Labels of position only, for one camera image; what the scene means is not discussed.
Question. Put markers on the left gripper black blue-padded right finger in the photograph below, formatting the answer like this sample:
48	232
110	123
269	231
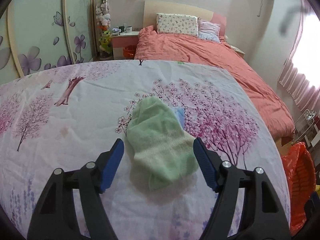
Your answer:
263	216

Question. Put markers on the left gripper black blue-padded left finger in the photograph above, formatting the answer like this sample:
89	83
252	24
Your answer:
54	215

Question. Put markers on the green sock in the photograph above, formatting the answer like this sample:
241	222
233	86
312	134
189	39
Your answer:
162	148

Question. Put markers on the orange lined trash basket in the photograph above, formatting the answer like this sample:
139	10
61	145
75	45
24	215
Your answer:
301	180

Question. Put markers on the tree-print bed sheet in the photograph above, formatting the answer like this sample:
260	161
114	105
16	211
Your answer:
65	117

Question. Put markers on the pink curtain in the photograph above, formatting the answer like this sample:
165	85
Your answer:
300	74

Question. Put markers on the right side nightstand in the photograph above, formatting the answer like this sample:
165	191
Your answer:
238	51

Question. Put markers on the pink white nightstand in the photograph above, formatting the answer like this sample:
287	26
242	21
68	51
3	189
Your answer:
121	41

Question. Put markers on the striped pink pillow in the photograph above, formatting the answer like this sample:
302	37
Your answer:
209	31

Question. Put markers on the floral sliding wardrobe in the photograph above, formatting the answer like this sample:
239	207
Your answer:
39	35

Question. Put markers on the salmon pink duvet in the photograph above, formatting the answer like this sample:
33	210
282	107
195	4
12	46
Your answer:
176	47

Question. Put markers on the white mug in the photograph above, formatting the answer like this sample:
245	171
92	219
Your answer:
128	29

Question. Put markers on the plush toy hanging column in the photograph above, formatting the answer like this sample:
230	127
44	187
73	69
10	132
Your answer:
103	31

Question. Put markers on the floral white pillow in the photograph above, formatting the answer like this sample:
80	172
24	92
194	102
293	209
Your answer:
177	24

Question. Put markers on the beige pink headboard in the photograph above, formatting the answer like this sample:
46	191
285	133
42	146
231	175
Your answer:
152	7

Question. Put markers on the white wire rack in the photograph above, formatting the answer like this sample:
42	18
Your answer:
304	123

